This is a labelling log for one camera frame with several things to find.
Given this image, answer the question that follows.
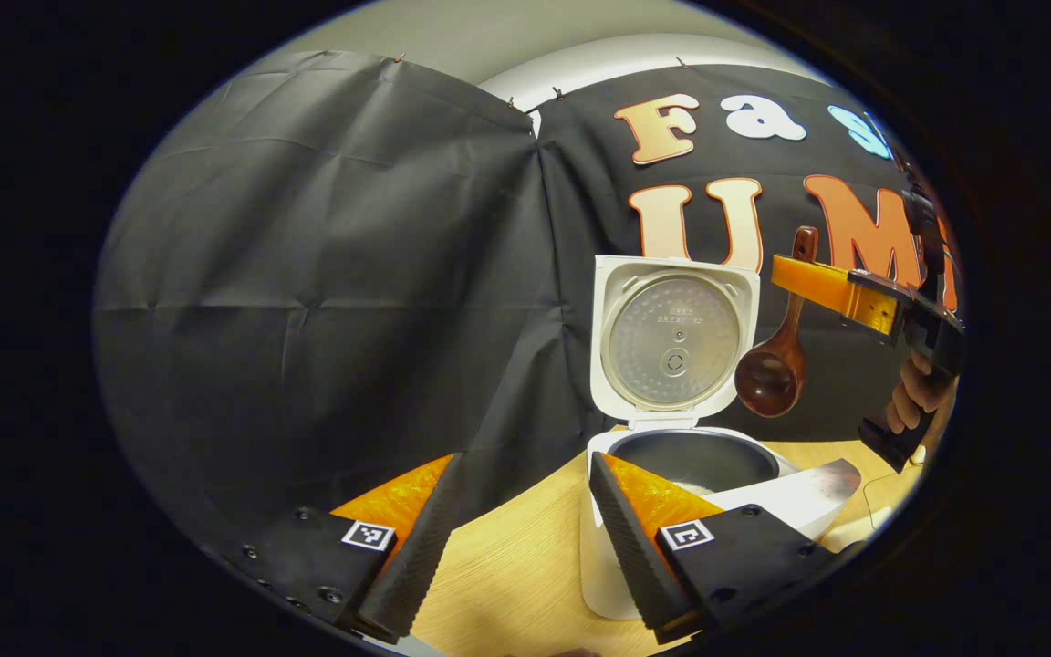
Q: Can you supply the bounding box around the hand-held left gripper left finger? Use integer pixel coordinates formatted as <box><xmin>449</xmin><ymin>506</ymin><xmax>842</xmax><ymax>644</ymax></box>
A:
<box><xmin>215</xmin><ymin>454</ymin><xmax>464</xmax><ymax>644</ymax></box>

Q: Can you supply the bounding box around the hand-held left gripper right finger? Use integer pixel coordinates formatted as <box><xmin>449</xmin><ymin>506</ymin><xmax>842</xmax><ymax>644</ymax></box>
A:
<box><xmin>588</xmin><ymin>452</ymin><xmax>864</xmax><ymax>644</ymax></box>

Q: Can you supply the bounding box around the brown wooden spoon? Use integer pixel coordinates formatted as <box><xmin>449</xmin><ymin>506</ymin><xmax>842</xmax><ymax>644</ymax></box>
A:
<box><xmin>734</xmin><ymin>226</ymin><xmax>820</xmax><ymax>419</ymax></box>

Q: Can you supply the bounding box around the white rice cooker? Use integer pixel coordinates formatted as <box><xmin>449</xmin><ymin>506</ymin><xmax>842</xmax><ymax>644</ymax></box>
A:
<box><xmin>580</xmin><ymin>255</ymin><xmax>862</xmax><ymax>621</ymax></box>

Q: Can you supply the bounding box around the black backdrop cloth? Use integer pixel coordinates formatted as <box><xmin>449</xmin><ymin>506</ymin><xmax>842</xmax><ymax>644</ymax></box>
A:
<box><xmin>92</xmin><ymin>50</ymin><xmax>960</xmax><ymax>539</ymax></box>

